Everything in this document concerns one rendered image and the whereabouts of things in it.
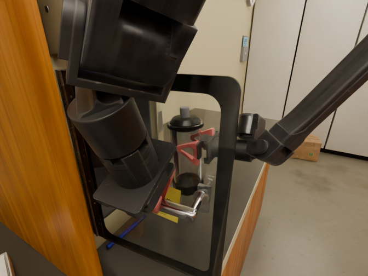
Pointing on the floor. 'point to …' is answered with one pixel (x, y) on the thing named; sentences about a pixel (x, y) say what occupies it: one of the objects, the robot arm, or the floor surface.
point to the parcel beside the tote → (308, 149)
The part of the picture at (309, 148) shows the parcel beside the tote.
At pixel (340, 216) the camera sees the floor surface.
